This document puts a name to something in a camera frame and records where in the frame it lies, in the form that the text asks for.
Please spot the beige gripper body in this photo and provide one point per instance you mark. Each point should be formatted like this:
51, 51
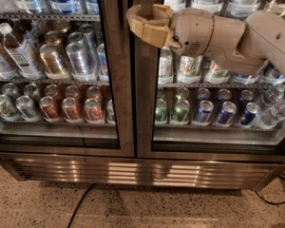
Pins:
193, 30

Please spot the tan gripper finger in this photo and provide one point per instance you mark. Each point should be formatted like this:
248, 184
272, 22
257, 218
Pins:
155, 32
161, 15

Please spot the fridge glass door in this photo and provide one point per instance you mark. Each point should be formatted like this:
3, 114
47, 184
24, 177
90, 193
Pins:
99, 27
257, 133

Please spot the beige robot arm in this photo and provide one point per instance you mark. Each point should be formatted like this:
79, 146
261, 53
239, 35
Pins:
242, 47

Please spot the steel fridge base grille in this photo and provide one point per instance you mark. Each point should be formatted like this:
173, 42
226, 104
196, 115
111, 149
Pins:
193, 174

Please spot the white green can centre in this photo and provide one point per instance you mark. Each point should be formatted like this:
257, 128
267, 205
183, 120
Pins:
189, 69

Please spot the white green can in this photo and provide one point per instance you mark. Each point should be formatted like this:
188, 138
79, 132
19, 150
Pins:
216, 74
189, 69

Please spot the white green can right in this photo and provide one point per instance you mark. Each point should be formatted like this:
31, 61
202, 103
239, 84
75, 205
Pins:
216, 74

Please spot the green can lower shelf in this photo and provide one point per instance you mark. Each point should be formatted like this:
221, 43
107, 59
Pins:
180, 112

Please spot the silver soda can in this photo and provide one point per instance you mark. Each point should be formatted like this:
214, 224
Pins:
79, 61

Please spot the blue can lower left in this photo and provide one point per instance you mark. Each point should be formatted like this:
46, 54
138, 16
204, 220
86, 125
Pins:
203, 113

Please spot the blue can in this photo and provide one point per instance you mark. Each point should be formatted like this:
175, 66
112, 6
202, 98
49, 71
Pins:
226, 114
203, 113

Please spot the blue can lower right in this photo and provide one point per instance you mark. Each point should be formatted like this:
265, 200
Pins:
226, 114

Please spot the red soda can right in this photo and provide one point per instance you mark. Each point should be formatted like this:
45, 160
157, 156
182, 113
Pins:
93, 110

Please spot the red soda can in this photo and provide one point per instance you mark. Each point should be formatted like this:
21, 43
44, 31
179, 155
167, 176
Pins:
50, 109
93, 110
72, 110

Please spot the gold soda can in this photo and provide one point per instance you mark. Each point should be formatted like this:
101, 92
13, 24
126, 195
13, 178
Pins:
54, 61

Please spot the red soda can middle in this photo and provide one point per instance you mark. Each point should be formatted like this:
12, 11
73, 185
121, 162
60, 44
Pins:
72, 110

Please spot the red soda can left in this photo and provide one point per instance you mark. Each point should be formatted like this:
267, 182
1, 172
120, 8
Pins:
50, 109

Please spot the brown tea bottle right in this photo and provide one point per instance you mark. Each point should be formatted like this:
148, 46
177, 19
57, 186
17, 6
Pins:
21, 52

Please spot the brown tea bottle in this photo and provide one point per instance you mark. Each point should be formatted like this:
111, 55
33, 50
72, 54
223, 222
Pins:
7, 66
21, 52

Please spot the brown tea bottle left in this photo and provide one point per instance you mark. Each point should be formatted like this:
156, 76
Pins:
7, 66

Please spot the green silver can left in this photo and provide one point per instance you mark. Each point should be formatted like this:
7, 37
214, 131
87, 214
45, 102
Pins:
8, 110

